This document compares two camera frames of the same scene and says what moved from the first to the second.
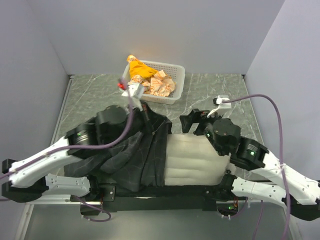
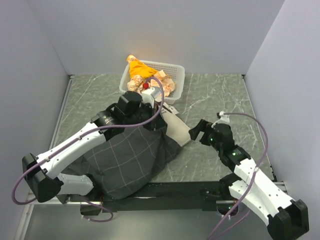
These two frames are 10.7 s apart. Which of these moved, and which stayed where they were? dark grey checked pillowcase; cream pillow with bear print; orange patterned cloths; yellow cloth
Moved: cream pillow with bear print; dark grey checked pillowcase
Stayed: yellow cloth; orange patterned cloths
